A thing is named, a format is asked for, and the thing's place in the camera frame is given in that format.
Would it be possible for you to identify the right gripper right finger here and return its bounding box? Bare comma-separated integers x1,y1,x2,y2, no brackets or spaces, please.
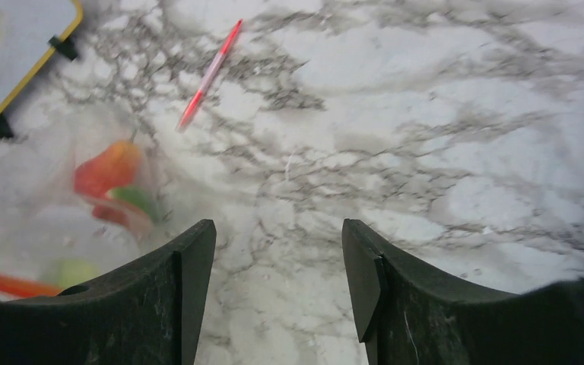
341,219,584,364

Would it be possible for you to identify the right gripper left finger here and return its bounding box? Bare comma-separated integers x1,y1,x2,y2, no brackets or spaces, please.
0,220,217,364

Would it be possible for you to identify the green cabbage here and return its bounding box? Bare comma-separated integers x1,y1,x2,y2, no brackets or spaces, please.
40,259,102,289

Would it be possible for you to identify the clear orange zip top bag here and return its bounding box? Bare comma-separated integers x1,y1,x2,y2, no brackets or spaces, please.
0,106,164,301

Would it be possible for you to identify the red tomato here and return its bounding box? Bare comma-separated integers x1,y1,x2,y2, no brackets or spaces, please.
73,139,144,198

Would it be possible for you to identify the watermelon slice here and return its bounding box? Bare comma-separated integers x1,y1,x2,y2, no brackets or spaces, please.
91,186,162,238

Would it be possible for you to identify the red white pen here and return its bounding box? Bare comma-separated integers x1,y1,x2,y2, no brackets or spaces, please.
176,19,243,131

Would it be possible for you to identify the wood framed whiteboard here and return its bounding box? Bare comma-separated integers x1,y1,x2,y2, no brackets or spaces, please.
0,0,84,139

